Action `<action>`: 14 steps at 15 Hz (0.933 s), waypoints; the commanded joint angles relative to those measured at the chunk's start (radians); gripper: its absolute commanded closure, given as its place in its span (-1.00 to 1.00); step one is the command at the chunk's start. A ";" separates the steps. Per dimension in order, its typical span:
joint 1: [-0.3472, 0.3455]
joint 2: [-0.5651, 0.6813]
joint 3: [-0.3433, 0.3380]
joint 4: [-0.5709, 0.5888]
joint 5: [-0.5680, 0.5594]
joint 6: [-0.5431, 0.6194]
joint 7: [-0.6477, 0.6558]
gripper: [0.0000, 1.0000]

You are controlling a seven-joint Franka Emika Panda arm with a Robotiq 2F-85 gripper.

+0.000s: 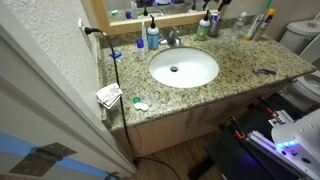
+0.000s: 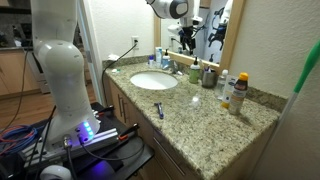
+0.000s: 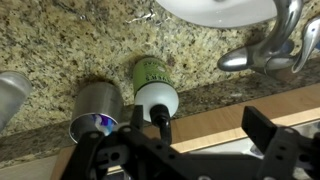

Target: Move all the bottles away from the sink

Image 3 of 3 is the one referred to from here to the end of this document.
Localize purple white toothpaste tube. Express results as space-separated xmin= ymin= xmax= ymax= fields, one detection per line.
xmin=94 ymin=113 xmax=118 ymax=136

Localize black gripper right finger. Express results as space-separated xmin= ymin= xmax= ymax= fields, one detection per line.
xmin=241 ymin=105 xmax=320 ymax=180

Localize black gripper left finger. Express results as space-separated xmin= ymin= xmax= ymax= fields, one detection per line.
xmin=61 ymin=104 xmax=174 ymax=180

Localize green soap pump bottle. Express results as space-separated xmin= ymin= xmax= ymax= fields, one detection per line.
xmin=132 ymin=56 xmax=180 ymax=145

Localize chrome faucet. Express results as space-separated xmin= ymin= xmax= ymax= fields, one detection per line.
xmin=216 ymin=0 xmax=320 ymax=76

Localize white oval sink basin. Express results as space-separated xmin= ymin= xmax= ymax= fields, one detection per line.
xmin=155 ymin=0 xmax=280 ymax=29

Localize wood framed mirror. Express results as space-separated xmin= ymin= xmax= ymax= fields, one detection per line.
xmin=49 ymin=83 xmax=320 ymax=180

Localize metal toothbrush cup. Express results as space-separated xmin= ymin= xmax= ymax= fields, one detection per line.
xmin=68 ymin=81 xmax=124 ymax=144

